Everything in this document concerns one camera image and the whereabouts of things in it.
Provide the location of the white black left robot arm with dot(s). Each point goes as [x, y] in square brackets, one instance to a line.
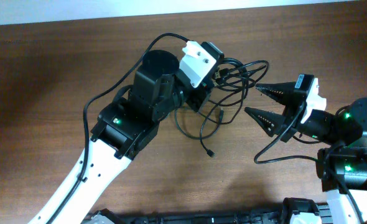
[162, 84]

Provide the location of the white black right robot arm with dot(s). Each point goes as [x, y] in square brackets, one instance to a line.
[342, 164]

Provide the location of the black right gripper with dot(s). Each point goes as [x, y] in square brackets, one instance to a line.
[290, 111]

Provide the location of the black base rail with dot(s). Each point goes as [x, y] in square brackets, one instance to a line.
[271, 215]

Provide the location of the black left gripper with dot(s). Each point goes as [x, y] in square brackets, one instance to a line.
[198, 100]

